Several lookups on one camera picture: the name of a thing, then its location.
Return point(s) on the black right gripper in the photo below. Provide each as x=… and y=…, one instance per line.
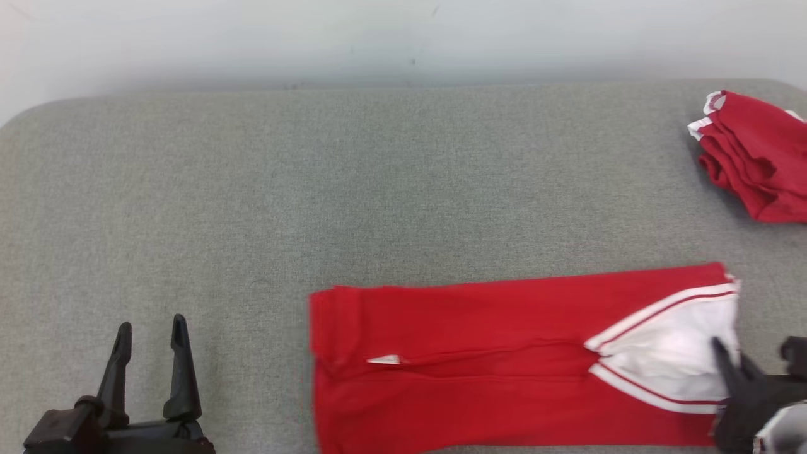
x=756, y=410

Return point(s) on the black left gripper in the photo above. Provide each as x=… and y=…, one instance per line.
x=126, y=438

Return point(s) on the red shorts with white stripe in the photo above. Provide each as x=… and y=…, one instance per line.
x=756, y=157

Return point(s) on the red jersey with black lettering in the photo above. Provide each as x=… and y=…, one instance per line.
x=479, y=366

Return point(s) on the grey fabric sofa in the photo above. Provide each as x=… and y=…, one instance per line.
x=315, y=189

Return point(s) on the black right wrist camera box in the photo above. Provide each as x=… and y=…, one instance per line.
x=795, y=348

